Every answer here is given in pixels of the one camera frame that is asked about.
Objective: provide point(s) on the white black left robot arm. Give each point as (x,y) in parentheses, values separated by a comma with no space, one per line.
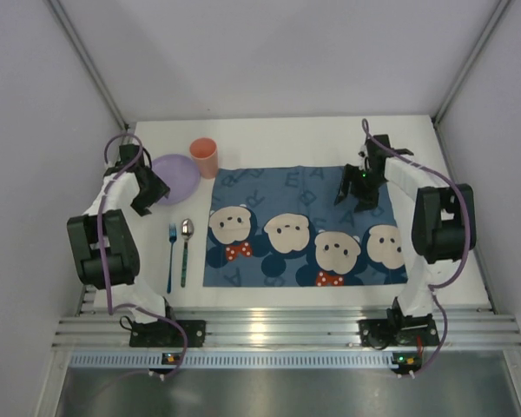
(105,254)

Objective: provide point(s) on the left aluminium frame post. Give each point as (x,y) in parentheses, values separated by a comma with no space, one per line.
(66,25)

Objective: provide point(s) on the blue metal fork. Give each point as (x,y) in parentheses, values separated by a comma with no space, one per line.
(172,239)

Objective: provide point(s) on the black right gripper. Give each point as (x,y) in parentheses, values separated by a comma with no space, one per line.
(359,186)

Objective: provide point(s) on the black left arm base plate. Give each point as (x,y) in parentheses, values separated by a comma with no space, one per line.
(160,334)

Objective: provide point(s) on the aluminium frame post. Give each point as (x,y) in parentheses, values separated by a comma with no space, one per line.
(485,35)
(66,25)

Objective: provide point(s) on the green handled steel spoon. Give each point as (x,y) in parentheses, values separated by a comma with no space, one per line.
(187,231)

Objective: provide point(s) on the salmon plastic cup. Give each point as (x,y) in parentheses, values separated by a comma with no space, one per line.
(204,152)

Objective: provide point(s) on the purple plastic plate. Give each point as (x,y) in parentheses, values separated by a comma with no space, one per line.
(180,173)

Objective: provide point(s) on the right aluminium frame post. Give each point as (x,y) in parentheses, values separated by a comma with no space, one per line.
(485,35)

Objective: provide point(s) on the aluminium mounting rail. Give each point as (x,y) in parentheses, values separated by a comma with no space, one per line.
(273,329)

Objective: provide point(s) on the perforated grey cable duct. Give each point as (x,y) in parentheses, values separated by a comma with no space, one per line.
(201,359)

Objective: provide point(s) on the blue cartoon mouse placemat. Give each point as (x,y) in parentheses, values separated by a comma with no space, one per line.
(280,227)

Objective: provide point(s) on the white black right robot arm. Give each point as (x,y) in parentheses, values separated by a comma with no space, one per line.
(443,228)

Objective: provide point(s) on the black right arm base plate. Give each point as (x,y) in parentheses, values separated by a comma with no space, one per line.
(381,334)

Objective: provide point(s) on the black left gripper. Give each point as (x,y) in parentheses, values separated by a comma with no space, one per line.
(151,191)

